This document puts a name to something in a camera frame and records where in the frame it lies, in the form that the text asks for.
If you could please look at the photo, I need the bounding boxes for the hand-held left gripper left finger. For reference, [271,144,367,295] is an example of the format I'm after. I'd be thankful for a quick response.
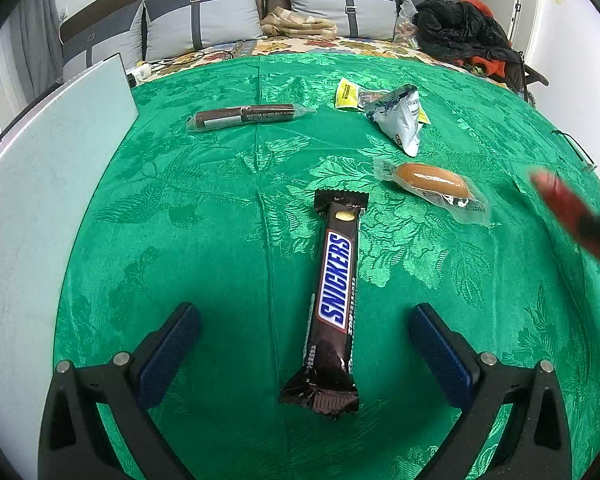
[39,302,202,480]

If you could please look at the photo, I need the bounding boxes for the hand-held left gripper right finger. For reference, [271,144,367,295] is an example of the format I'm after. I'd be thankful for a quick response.
[409,303,573,480]

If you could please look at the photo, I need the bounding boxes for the red snack packet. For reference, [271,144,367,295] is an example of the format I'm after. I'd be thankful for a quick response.
[529,167,600,257]

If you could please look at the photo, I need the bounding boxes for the dark brown chocolate bar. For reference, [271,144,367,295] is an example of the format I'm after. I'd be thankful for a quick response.
[279,189,370,420]

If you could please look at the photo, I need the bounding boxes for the small orange bun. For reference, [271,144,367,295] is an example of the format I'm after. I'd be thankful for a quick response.
[373,157,490,227]

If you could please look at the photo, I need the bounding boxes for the white cardboard box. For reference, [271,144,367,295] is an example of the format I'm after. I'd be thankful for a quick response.
[0,55,140,461]

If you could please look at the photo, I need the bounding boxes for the white and blue snack bag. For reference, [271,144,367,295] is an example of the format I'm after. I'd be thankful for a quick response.
[364,84,429,157]

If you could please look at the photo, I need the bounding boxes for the brown stick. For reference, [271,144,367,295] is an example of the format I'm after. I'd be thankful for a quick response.
[186,103,317,134]

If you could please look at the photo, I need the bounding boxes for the yellow label snack packet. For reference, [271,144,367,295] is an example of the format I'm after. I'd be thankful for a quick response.
[335,78,382,111]

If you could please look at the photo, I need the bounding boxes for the black shoulder bag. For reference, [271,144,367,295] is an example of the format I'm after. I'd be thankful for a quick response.
[509,49,549,94]

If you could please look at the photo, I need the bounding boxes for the black eyeglasses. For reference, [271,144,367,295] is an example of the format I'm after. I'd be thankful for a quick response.
[551,129,597,172]

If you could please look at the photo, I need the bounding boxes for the green patterned tablecloth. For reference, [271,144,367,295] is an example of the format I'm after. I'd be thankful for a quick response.
[52,52,600,480]

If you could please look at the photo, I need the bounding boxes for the red orange garment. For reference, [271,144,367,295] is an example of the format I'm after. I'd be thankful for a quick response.
[461,0,512,79]

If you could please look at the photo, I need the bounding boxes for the white door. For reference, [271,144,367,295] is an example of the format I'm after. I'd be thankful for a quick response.
[509,0,547,52]

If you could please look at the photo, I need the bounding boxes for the black jacket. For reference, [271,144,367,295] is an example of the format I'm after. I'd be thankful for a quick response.
[412,0,524,67]

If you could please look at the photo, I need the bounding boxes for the clear plastic bag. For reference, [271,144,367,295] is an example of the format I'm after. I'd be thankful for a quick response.
[393,10,422,52]

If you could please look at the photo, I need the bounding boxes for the white power strip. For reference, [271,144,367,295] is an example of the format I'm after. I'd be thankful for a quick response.
[124,62,154,86]

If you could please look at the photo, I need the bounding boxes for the grey curtain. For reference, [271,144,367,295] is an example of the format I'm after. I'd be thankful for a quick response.
[7,6,64,107]

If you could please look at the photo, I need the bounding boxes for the folded beige cloth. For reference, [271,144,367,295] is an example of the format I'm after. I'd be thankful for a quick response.
[259,5,337,40]

